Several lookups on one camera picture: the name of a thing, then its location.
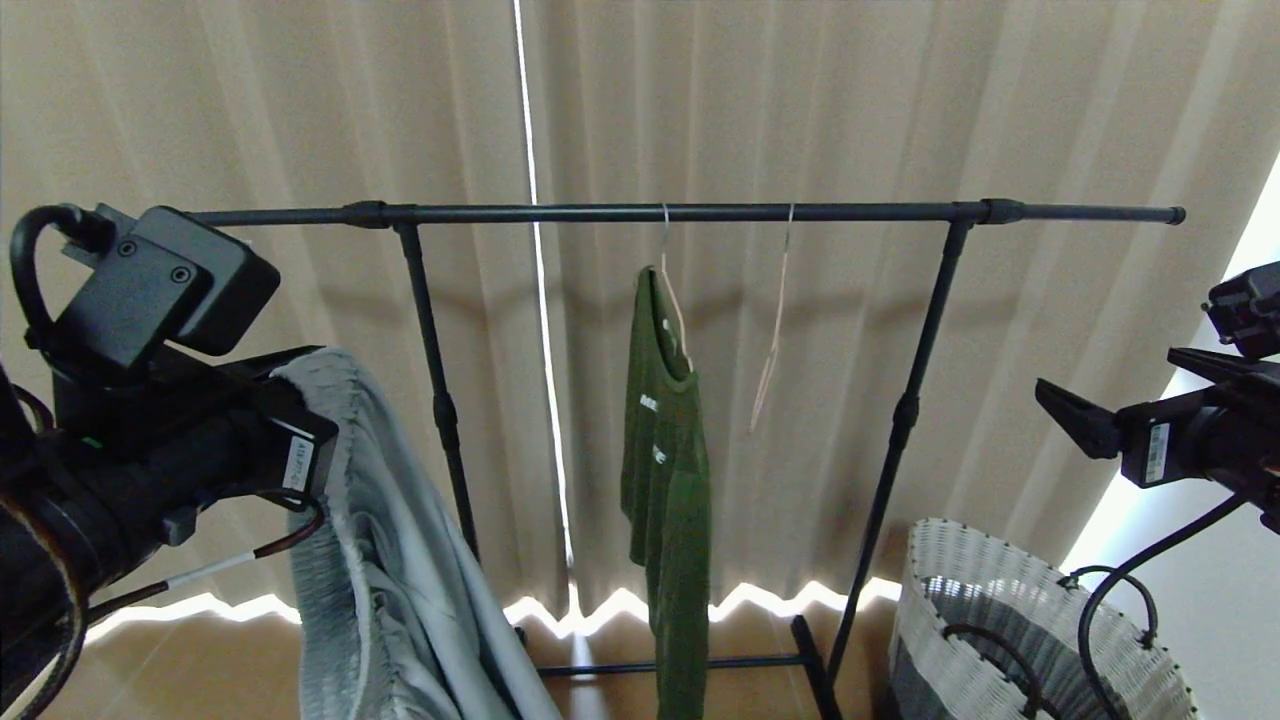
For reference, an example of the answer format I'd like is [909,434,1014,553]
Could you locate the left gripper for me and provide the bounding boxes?
[68,384,340,572]

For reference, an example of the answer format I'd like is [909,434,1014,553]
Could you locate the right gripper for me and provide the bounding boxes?
[1035,346,1280,492]

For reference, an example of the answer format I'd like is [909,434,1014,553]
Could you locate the pale grey shorts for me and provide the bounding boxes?
[272,347,566,720]

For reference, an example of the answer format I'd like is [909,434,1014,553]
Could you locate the green long-sleeved shirt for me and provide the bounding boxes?
[620,265,713,720]

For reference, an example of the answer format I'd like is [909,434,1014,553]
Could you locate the pink clothes hanger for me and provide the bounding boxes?
[655,205,695,376]
[748,205,797,436]

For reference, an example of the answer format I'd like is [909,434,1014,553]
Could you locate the white laundry basket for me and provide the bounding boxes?
[885,517,1201,720]

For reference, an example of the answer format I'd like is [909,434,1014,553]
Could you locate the black clothes rack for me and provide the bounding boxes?
[185,198,1187,720]

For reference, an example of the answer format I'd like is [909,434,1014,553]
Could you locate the beige curtain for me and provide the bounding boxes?
[0,0,1280,641]

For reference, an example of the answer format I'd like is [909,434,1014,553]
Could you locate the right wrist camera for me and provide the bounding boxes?
[1205,262,1280,361]

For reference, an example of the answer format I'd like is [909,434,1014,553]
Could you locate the black cable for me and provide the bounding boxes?
[1078,490,1251,720]

